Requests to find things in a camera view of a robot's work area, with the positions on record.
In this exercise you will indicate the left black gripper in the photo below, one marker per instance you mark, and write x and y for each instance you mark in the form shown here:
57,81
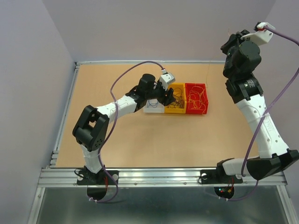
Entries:
169,99

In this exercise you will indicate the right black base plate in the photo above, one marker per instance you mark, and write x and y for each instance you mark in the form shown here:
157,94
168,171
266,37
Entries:
216,176

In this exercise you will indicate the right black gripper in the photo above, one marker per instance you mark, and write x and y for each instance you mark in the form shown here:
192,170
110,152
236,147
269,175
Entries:
235,38

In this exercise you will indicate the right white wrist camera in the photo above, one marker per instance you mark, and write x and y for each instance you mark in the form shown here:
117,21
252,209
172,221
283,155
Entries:
261,35

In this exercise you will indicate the yellow plastic bin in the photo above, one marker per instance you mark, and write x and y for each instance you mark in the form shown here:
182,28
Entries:
179,106

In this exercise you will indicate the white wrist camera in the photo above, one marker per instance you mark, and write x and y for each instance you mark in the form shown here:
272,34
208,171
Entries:
166,79
261,35

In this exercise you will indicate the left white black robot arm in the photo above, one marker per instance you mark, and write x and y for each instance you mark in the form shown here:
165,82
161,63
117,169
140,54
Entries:
91,128

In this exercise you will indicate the white plastic bin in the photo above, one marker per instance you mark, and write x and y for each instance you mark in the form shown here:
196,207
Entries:
153,106

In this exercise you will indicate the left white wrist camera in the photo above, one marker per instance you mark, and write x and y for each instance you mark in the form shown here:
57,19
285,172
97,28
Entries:
166,79

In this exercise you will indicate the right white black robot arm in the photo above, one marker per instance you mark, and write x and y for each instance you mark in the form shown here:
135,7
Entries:
242,57

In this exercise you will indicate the aluminium front rail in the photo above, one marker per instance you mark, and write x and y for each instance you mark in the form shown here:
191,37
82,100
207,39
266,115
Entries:
128,177

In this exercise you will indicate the red plastic bin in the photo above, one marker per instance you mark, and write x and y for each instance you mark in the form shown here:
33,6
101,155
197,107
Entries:
196,99

